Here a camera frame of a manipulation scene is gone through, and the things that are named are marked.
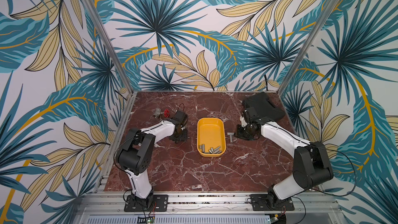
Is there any aluminium front rail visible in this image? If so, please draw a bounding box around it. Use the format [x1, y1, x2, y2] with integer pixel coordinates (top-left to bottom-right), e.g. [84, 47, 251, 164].
[72, 192, 347, 224]

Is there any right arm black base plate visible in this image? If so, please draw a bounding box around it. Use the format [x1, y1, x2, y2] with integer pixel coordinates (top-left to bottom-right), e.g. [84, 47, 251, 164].
[249, 194, 294, 212]

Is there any aluminium frame post left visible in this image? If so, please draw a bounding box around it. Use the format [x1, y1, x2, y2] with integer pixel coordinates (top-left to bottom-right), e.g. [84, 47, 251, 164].
[82, 0, 134, 95]

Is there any black tool case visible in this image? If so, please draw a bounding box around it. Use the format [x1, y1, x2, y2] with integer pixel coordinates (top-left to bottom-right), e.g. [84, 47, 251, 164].
[242, 92, 285, 123]

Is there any silver socket pile in tray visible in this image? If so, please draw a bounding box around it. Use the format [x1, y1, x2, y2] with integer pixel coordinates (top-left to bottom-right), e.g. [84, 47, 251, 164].
[199, 144, 222, 155]

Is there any aluminium frame post right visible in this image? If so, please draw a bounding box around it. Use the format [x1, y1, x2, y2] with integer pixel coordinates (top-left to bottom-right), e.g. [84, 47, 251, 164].
[277, 0, 339, 96]

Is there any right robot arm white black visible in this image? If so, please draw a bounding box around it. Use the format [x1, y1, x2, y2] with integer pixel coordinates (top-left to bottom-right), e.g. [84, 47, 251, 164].
[236, 107, 334, 204]

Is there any yellow plastic storage tray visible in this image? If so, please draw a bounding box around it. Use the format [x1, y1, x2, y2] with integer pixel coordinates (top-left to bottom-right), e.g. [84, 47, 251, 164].
[197, 118, 227, 158]

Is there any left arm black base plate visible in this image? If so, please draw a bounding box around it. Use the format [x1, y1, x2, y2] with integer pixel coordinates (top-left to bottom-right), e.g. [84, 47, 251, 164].
[124, 195, 169, 213]

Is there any steel valve with red handwheel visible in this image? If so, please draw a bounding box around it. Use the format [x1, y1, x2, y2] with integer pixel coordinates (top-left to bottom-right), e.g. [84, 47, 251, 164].
[153, 108, 170, 119]

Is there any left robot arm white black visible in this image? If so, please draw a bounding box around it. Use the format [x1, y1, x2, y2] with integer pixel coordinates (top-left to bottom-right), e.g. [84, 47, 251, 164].
[114, 111, 188, 209]

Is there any aluminium frame post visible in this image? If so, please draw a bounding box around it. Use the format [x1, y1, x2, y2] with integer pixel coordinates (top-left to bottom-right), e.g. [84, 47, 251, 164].
[82, 0, 134, 95]
[277, 0, 339, 96]

